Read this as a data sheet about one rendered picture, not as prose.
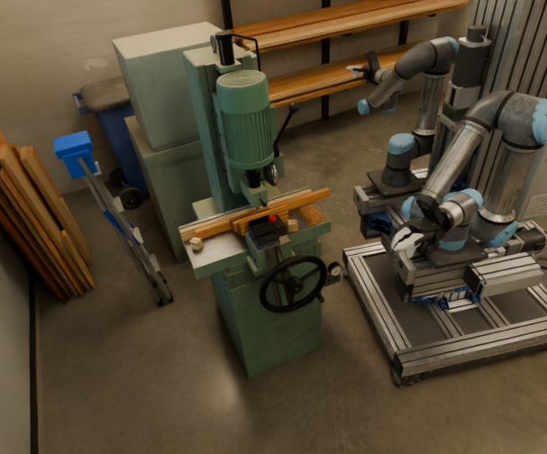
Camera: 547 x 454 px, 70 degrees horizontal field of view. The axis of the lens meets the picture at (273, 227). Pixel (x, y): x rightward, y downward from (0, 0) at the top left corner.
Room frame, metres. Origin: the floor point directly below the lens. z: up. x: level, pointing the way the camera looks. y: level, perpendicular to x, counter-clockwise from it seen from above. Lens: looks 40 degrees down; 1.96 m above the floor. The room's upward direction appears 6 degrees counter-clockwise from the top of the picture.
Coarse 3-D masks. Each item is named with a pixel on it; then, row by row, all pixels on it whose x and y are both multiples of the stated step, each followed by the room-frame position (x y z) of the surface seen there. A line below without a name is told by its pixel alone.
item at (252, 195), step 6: (240, 180) 1.41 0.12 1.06; (246, 180) 1.39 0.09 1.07; (246, 186) 1.34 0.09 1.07; (264, 186) 1.33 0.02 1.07; (246, 192) 1.34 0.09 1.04; (252, 192) 1.30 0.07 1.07; (258, 192) 1.30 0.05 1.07; (264, 192) 1.30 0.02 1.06; (252, 198) 1.29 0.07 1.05; (258, 198) 1.29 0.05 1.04; (264, 198) 1.30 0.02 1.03; (252, 204) 1.29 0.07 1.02; (258, 204) 1.29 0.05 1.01
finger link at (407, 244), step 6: (414, 234) 0.77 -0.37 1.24; (420, 234) 0.77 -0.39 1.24; (408, 240) 0.75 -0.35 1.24; (414, 240) 0.75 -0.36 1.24; (396, 246) 0.74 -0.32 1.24; (402, 246) 0.74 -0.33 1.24; (408, 246) 0.74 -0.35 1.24; (414, 246) 0.74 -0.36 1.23; (408, 252) 0.74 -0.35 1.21; (408, 258) 0.74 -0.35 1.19
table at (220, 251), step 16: (304, 224) 1.27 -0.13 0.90; (320, 224) 1.26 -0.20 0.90; (208, 240) 1.23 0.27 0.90; (224, 240) 1.22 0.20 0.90; (240, 240) 1.21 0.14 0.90; (304, 240) 1.23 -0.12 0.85; (192, 256) 1.15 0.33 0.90; (208, 256) 1.14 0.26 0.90; (224, 256) 1.13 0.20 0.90; (240, 256) 1.14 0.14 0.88; (208, 272) 1.09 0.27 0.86; (256, 272) 1.06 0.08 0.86
